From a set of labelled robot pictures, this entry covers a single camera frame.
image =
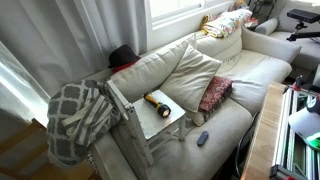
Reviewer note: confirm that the floral folded quilt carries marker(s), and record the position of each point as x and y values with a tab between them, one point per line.
224	24

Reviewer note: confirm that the black remote control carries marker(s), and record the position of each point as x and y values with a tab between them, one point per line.
203	137

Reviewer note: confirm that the beige throw pillow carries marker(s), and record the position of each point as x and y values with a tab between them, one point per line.
189	80

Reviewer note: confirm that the light wooden table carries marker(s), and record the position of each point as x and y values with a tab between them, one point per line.
260	154

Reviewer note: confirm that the grey armchair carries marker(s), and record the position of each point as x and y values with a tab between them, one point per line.
281	27

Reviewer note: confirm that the red patterned cushion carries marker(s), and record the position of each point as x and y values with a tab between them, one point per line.
218	89

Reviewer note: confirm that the white curtain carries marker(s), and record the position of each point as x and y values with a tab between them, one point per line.
48	43

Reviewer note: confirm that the yellow black torch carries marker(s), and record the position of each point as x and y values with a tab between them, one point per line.
163	110

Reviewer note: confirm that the small white wooden chair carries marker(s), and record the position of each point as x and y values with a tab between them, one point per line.
148	130

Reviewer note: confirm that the beige fabric sofa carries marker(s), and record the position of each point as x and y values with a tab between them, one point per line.
252	61

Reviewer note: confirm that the grey white patterned blanket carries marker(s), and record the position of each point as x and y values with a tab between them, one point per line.
79	114

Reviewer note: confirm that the black camera on stand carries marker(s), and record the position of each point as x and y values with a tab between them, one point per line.
303	17

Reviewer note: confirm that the black hat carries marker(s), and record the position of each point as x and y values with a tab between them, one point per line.
121	56

